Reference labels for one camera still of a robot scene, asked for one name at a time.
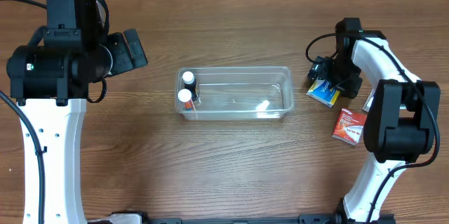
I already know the white box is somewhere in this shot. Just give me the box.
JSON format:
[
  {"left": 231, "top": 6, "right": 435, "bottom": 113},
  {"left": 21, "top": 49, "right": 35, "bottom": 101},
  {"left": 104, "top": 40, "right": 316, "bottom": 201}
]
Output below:
[{"left": 362, "top": 89, "right": 375, "bottom": 112}]

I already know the orange tube white cap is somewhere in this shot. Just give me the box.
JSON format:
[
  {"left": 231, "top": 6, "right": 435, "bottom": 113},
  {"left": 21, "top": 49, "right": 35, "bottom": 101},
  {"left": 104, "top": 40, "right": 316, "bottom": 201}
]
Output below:
[{"left": 177, "top": 88, "right": 195, "bottom": 111}]

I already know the black bottle white cap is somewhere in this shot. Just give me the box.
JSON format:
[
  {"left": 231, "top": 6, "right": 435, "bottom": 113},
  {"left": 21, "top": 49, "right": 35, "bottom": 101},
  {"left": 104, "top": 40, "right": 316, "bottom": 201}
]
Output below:
[{"left": 182, "top": 71, "right": 199, "bottom": 101}]

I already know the blue VapoDrops box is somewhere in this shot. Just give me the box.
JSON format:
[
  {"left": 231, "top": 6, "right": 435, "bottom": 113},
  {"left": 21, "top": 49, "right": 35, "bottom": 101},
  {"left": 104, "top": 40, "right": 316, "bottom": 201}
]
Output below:
[{"left": 307, "top": 79, "right": 340, "bottom": 107}]

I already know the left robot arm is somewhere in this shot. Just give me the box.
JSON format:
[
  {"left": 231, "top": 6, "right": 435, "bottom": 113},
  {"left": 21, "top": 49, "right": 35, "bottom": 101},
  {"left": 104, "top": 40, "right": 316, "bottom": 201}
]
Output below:
[{"left": 1, "top": 0, "right": 148, "bottom": 223}]

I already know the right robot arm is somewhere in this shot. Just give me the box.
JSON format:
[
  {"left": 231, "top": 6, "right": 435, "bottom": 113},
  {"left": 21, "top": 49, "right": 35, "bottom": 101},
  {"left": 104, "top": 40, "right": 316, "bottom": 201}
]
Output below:
[{"left": 298, "top": 18, "right": 441, "bottom": 223}]

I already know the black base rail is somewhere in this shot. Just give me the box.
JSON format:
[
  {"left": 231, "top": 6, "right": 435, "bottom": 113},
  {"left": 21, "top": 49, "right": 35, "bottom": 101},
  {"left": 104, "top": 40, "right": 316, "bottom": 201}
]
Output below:
[{"left": 87, "top": 211, "right": 396, "bottom": 224}]

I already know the clear plastic container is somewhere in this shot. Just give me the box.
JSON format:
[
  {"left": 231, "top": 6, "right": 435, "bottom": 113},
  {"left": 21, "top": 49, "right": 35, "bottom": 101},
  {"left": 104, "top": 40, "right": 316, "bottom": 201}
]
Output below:
[{"left": 175, "top": 66, "right": 295, "bottom": 121}]

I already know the red box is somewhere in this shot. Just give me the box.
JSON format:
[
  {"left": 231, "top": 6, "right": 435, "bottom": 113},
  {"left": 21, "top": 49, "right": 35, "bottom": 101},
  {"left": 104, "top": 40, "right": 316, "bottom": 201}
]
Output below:
[{"left": 332, "top": 107, "right": 367, "bottom": 145}]

